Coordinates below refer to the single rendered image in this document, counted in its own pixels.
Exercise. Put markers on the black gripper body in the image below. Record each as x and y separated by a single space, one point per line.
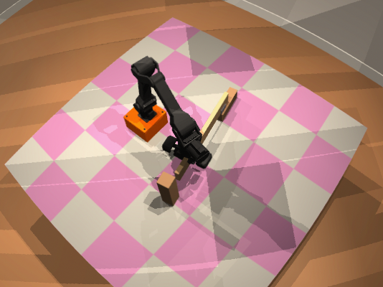
169 143

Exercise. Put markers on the brown wooden plank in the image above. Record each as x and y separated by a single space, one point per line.
205 131

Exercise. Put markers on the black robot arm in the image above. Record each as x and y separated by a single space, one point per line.
183 125

